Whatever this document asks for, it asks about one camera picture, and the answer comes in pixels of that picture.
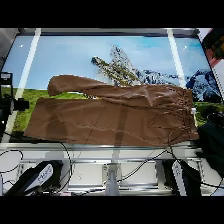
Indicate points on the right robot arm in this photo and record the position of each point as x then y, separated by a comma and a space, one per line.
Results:
181, 176

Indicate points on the brown trousers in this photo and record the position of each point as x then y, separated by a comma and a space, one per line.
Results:
110, 116

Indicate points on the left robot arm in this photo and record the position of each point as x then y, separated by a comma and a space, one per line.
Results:
33, 178

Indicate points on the black garment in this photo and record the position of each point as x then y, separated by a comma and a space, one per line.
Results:
211, 146

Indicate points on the silver frame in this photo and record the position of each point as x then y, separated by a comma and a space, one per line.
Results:
86, 173

